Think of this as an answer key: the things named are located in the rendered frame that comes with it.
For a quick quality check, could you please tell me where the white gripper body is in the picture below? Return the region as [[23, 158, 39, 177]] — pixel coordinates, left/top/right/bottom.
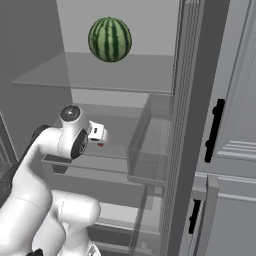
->
[[99, 126, 111, 147]]

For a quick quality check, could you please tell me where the glass fridge shelf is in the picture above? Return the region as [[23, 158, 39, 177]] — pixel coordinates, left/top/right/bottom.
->
[[41, 145, 132, 176], [10, 51, 175, 97]]

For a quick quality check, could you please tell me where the clear fridge drawer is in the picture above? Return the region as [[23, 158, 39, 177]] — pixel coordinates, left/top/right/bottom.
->
[[125, 94, 174, 187], [128, 184, 167, 256]]

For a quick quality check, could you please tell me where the grey fridge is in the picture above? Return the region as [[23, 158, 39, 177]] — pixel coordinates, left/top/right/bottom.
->
[[0, 0, 232, 256]]

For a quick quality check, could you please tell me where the green striped watermelon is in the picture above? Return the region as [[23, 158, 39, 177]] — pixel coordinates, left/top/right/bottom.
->
[[87, 16, 133, 63]]

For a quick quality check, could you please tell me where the grey cupboard door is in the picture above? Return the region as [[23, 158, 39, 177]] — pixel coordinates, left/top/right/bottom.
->
[[195, 0, 256, 176], [179, 172, 256, 256]]

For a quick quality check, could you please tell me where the black cupboard handle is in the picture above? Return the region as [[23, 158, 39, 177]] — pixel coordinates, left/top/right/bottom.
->
[[203, 98, 226, 164], [188, 198, 202, 235]]

